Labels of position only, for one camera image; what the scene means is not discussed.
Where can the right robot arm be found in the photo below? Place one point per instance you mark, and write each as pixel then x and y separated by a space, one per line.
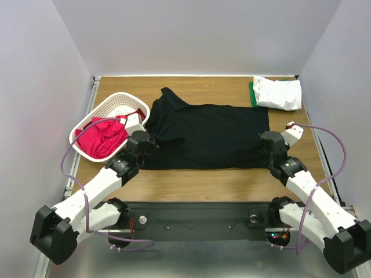
pixel 343 239

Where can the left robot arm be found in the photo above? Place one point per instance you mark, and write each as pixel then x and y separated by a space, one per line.
pixel 57 231

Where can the white perforated plastic basket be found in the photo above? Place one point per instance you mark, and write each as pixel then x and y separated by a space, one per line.
pixel 119 103

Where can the white folded t shirt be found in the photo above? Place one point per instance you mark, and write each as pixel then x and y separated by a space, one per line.
pixel 294 94

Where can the pink t shirt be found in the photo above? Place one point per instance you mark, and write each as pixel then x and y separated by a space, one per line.
pixel 101 140

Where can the black t shirt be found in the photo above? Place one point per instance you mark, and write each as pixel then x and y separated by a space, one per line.
pixel 204 137

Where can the green folded t shirt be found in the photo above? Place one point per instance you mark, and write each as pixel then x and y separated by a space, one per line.
pixel 268 93

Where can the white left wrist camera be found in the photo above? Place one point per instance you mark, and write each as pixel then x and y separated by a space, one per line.
pixel 133 124

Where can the dark red t shirt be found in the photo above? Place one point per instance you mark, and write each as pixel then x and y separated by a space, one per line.
pixel 141 114

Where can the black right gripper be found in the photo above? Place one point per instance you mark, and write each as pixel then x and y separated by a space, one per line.
pixel 268 147

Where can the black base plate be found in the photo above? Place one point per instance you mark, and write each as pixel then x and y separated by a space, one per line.
pixel 195 221

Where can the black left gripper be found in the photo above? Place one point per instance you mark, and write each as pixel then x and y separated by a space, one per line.
pixel 152 146

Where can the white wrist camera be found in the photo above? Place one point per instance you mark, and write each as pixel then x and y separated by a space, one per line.
pixel 133 124
pixel 292 134

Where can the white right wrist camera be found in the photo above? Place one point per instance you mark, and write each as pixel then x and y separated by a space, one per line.
pixel 292 134

